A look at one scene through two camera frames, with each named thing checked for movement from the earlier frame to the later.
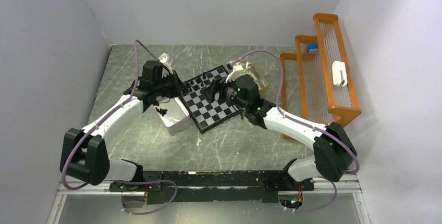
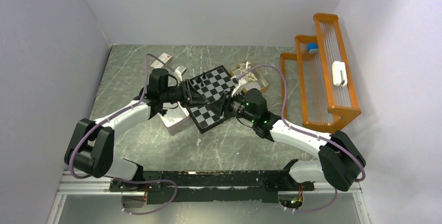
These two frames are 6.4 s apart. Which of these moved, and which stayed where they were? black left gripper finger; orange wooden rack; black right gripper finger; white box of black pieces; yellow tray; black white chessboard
Moved: black left gripper finger; black right gripper finger
Stayed: white box of black pieces; orange wooden rack; yellow tray; black white chessboard
